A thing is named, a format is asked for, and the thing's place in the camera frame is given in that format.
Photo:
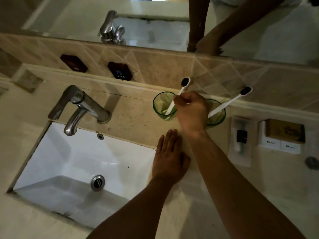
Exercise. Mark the wall mirror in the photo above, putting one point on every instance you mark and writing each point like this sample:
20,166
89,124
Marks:
149,22

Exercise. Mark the person's right hand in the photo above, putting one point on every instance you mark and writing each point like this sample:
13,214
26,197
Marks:
193,114

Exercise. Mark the white sink basin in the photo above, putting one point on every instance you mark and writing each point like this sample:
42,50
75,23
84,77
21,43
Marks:
74,159

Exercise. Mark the clear packet with round sticker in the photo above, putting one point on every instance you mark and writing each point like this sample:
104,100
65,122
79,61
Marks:
312,163

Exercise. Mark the clear packet with black label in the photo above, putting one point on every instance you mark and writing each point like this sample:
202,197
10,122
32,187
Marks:
241,136

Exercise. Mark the black wall switch blue mark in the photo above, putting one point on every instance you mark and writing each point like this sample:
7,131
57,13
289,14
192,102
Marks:
119,71

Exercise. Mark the chrome faucet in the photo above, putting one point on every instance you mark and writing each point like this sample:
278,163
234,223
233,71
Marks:
84,104

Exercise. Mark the person's right forearm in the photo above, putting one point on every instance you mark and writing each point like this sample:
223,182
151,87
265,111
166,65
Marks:
236,191

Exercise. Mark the person's left hand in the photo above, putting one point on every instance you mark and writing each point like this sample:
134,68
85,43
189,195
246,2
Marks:
169,161

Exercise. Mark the black wall switch red mark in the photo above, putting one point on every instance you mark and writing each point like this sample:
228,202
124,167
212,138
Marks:
74,63

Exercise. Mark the brown soap box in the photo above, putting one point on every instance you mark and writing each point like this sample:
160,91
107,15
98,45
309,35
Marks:
284,130

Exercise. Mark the person's left forearm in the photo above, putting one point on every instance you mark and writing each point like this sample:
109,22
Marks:
134,211

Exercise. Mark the white toothbrush black bristles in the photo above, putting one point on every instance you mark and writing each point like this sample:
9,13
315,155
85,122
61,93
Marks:
231,100
185,82

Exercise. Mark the white hotel box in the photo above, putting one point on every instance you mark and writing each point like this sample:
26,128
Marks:
290,146
269,143

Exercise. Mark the green glass cup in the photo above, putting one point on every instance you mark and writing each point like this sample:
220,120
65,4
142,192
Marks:
162,111
218,119

